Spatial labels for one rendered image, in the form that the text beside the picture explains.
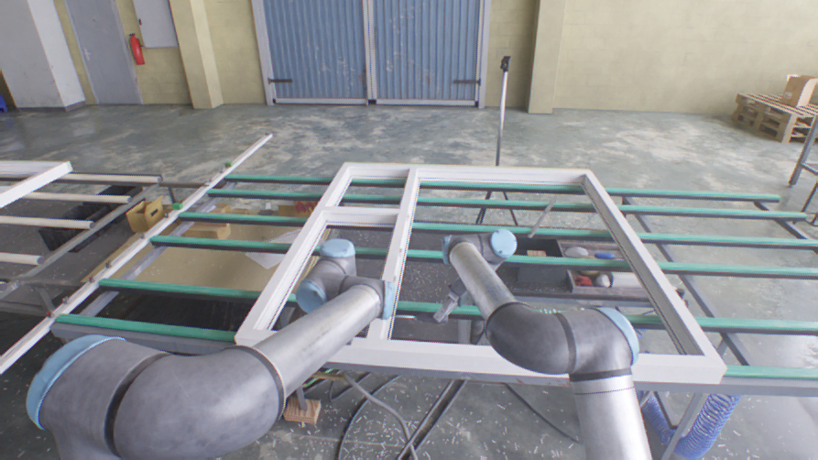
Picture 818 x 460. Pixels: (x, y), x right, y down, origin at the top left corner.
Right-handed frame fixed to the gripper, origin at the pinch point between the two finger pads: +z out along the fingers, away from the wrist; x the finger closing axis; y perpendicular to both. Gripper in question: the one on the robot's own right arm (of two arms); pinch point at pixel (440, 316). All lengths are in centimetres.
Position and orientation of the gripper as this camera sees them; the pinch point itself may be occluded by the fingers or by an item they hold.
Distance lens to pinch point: 142.8
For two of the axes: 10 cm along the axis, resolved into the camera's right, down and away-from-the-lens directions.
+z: -6.6, 6.8, -3.2
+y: -7.5, -5.6, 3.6
